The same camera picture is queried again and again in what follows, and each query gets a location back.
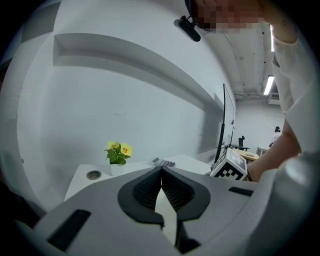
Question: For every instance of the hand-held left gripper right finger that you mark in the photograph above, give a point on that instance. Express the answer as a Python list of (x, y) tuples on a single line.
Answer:
[(220, 200)]

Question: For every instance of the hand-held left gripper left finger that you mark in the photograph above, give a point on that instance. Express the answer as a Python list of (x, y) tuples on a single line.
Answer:
[(100, 212)]

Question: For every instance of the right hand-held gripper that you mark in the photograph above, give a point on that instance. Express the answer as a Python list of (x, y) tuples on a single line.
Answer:
[(228, 167)]

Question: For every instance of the person's right forearm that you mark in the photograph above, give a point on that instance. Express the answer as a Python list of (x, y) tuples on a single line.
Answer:
[(272, 155)]

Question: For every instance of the light wooden table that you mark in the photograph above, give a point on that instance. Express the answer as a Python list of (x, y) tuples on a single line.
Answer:
[(248, 155)]

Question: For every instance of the black office chair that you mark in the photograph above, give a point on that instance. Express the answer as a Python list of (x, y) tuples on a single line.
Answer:
[(241, 142)]

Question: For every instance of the round grey desk grommet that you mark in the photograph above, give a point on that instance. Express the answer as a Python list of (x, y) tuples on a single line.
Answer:
[(93, 175)]

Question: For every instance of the black computer monitor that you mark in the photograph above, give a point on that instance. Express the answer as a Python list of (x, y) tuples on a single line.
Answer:
[(225, 120)]

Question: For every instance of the yellow flower plant white pot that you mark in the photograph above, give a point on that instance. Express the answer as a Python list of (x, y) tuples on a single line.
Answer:
[(117, 155)]

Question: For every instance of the grey calculator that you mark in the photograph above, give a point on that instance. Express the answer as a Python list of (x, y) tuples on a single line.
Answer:
[(163, 163)]

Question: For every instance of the white ceiling air vent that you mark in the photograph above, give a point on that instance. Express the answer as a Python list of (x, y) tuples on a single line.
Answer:
[(274, 95)]

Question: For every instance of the long ceiling light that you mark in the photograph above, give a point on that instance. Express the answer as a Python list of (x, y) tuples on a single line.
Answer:
[(269, 85), (271, 37)]

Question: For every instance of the person's white shirt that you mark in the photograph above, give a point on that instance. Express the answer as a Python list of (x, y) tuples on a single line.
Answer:
[(292, 80)]

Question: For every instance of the person's head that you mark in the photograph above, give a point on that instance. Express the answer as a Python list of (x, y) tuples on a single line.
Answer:
[(225, 12)]

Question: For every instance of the black head-worn camera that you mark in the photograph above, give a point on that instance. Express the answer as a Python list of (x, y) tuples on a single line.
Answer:
[(187, 27)]

